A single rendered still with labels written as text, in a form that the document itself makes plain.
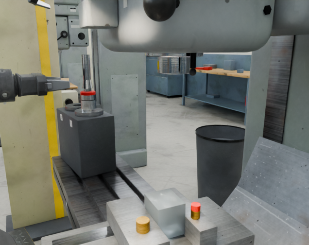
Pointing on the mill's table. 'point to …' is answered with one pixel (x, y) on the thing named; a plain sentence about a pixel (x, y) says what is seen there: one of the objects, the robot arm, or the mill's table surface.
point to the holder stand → (87, 140)
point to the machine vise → (211, 226)
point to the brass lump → (143, 225)
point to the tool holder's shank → (86, 73)
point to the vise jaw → (126, 204)
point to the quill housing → (192, 27)
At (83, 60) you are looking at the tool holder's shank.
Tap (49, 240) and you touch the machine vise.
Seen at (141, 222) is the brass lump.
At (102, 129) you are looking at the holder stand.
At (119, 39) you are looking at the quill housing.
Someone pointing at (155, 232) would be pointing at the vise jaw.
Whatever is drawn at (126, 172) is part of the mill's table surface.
